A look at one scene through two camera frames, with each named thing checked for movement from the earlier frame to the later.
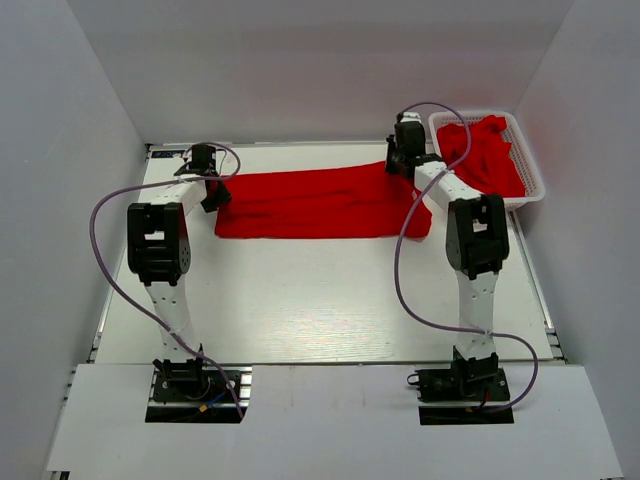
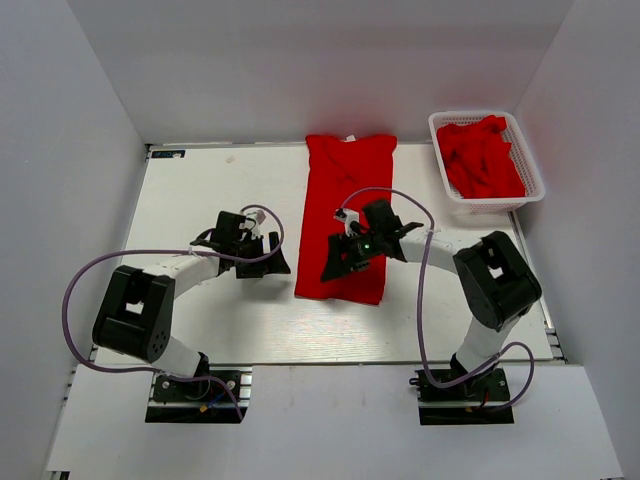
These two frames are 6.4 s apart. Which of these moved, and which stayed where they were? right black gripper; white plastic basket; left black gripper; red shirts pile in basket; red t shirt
Moved: red t shirt; left black gripper; right black gripper
Stayed: white plastic basket; red shirts pile in basket
